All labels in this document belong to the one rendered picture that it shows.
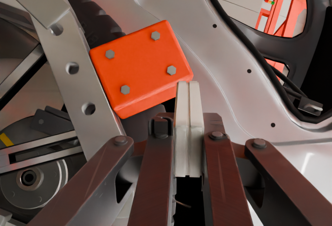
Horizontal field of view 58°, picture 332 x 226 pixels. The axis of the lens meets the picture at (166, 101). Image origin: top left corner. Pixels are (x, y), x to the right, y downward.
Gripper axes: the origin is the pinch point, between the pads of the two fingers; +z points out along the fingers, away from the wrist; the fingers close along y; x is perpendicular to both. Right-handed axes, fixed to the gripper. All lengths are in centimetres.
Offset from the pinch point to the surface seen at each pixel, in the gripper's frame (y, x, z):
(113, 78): -7.3, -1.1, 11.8
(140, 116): -5.6, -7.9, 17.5
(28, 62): -21.3, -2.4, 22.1
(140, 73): -4.7, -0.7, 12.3
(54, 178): -32, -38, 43
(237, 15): 89, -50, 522
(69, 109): -11.3, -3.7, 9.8
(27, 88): -121, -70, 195
